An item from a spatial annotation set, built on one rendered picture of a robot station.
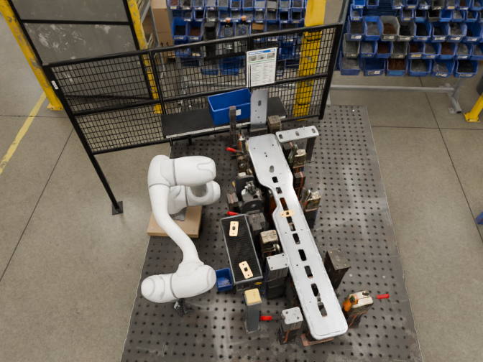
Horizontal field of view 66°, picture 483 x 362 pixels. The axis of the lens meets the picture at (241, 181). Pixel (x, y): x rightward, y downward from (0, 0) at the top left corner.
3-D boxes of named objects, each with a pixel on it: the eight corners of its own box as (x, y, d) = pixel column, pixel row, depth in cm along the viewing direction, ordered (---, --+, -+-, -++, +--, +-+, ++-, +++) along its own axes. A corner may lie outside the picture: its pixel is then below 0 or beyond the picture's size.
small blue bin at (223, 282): (233, 290, 221) (233, 284, 214) (217, 294, 220) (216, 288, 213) (230, 273, 227) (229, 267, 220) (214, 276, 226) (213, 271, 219)
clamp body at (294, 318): (298, 343, 202) (306, 322, 174) (278, 348, 201) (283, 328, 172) (292, 325, 208) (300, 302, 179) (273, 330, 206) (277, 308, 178)
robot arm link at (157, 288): (157, 306, 156) (185, 299, 153) (136, 303, 143) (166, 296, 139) (156, 280, 161) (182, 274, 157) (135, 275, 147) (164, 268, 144)
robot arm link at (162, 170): (144, 182, 170) (174, 179, 171) (145, 151, 179) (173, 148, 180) (150, 196, 181) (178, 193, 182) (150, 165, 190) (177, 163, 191)
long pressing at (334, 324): (355, 331, 178) (356, 330, 177) (310, 342, 175) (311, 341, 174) (274, 133, 261) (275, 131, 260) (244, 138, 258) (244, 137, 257)
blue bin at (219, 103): (255, 115, 266) (255, 102, 256) (214, 126, 261) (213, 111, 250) (248, 101, 276) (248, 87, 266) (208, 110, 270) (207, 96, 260)
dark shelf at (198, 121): (287, 118, 269) (288, 114, 267) (164, 138, 257) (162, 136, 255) (279, 98, 282) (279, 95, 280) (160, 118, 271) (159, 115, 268)
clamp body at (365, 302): (361, 327, 207) (379, 304, 178) (336, 334, 205) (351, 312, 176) (353, 309, 213) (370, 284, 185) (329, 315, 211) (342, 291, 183)
